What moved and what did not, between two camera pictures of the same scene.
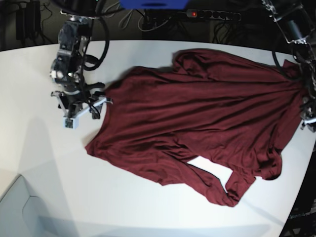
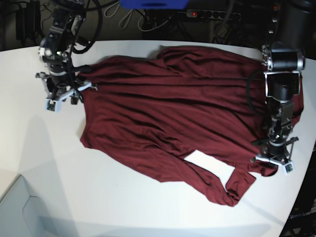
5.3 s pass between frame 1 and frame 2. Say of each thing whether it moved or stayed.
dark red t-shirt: moved
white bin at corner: stayed
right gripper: moved
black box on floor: stayed
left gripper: moved
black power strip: stayed
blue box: stayed
